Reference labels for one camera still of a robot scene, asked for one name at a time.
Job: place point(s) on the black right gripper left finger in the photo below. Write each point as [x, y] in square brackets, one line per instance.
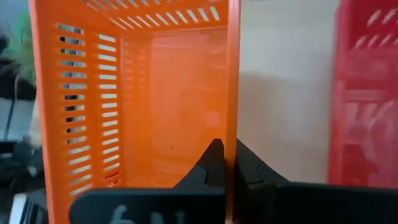
[155, 205]

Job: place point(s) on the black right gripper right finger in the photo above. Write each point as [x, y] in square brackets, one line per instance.
[311, 205]

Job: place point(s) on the red plastic basket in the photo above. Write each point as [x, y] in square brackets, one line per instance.
[363, 109]

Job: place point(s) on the orange plastic basket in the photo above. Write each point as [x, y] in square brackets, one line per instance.
[171, 93]

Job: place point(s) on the succulent in white patterned pot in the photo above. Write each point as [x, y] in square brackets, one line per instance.
[23, 53]

